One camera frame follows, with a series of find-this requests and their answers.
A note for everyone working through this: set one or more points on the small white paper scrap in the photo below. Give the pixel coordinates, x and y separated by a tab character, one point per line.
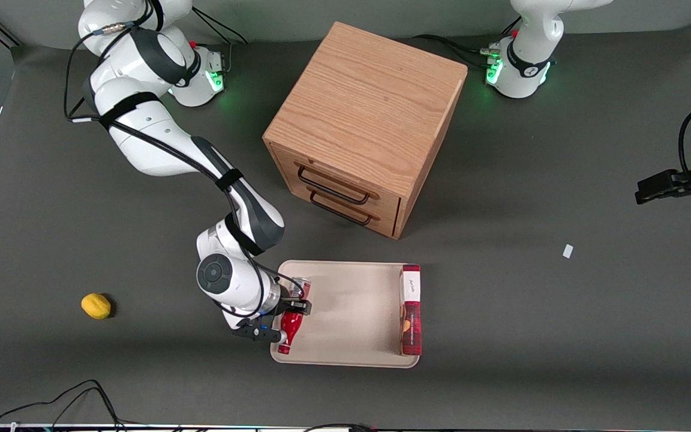
568	251

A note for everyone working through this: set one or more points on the wooden drawer front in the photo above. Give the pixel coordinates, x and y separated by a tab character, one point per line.
336	174
375	222

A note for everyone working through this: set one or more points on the beige plastic tray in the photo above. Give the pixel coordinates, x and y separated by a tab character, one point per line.
351	312

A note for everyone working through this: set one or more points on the wooden drawer cabinet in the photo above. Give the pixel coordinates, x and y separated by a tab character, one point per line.
369	102

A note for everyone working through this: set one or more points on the red cookie box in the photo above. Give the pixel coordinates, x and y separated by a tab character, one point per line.
411	318

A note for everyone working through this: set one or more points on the yellow lemon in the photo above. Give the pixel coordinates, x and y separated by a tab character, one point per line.
96	305

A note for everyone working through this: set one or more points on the red ketchup bottle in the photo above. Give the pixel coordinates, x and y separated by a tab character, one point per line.
291	327

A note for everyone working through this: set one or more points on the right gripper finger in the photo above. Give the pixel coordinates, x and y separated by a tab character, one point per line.
300	306
284	323

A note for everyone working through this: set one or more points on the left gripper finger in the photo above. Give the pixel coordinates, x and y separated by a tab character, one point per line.
657	180
657	196

